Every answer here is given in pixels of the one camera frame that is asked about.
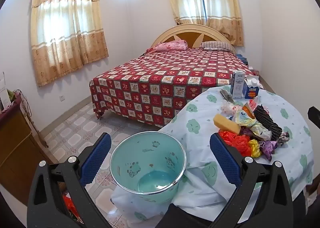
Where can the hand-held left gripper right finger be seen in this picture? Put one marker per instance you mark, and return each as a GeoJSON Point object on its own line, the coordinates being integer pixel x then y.
{"type": "Point", "coordinates": [223, 160]}

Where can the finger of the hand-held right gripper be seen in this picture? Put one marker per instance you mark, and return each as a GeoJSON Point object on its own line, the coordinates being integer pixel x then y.
{"type": "Point", "coordinates": [315, 117]}

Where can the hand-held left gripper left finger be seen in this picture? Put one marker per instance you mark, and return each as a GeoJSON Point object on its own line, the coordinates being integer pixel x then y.
{"type": "Point", "coordinates": [96, 160]}

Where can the purple wrapper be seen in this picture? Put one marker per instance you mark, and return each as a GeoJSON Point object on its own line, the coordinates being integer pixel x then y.
{"type": "Point", "coordinates": [246, 133]}
{"type": "Point", "coordinates": [268, 148]}

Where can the yellow sponge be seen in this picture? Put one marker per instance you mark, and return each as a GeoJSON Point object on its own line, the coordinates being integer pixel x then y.
{"type": "Point", "coordinates": [226, 123]}

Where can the striped cloth scrap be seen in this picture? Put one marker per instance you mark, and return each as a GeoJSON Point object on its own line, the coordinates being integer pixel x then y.
{"type": "Point", "coordinates": [284, 138]}

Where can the teal plastic bin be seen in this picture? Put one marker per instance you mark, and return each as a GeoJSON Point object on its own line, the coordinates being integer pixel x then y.
{"type": "Point", "coordinates": [140, 158]}

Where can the white blue yellow wrapper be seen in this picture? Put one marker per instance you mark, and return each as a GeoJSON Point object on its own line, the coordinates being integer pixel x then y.
{"type": "Point", "coordinates": [250, 122]}

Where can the orange packet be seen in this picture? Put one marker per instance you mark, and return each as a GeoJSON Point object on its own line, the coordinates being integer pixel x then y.
{"type": "Point", "coordinates": [248, 111]}

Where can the person's right forearm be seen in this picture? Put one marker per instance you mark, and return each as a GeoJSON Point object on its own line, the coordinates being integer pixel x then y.
{"type": "Point", "coordinates": [314, 184]}

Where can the large red plastic bag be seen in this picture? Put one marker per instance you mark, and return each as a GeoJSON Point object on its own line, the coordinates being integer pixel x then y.
{"type": "Point", "coordinates": [71, 205]}

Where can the dark flat packet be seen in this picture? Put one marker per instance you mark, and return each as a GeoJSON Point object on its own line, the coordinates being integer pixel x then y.
{"type": "Point", "coordinates": [227, 96]}

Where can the blue drink carton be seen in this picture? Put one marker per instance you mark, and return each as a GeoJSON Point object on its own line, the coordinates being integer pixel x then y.
{"type": "Point", "coordinates": [251, 89]}

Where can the wooden stick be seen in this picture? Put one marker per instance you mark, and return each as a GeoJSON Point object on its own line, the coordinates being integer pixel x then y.
{"type": "Point", "coordinates": [35, 123]}

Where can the small red box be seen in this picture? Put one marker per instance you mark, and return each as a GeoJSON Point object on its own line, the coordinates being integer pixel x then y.
{"type": "Point", "coordinates": [255, 72]}

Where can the tall white blue box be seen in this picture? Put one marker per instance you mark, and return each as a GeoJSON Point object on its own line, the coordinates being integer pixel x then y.
{"type": "Point", "coordinates": [238, 84]}

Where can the brown wooden cabinet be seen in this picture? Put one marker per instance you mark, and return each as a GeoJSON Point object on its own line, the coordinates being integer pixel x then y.
{"type": "Point", "coordinates": [17, 148]}

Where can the folded blue clothes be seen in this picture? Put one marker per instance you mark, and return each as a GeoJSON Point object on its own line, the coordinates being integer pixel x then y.
{"type": "Point", "coordinates": [242, 57]}

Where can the bed with red patchwork cover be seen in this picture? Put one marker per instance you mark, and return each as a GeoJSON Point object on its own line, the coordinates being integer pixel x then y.
{"type": "Point", "coordinates": [170, 78]}

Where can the green cloth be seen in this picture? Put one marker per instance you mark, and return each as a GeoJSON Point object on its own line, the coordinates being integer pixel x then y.
{"type": "Point", "coordinates": [12, 95]}

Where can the white paper carton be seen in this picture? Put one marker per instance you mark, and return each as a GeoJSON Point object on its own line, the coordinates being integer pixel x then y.
{"type": "Point", "coordinates": [4, 93]}

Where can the striped pillow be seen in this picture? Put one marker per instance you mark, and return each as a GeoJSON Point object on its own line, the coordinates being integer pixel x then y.
{"type": "Point", "coordinates": [216, 45]}

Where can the pink pillow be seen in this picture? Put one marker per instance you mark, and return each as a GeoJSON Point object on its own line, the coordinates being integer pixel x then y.
{"type": "Point", "coordinates": [171, 45]}

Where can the beige wooden headboard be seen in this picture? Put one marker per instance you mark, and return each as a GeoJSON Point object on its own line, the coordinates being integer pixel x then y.
{"type": "Point", "coordinates": [192, 34]}

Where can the beige patterned curtain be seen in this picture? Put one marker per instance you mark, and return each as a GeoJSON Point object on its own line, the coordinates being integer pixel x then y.
{"type": "Point", "coordinates": [212, 1]}
{"type": "Point", "coordinates": [67, 28]}

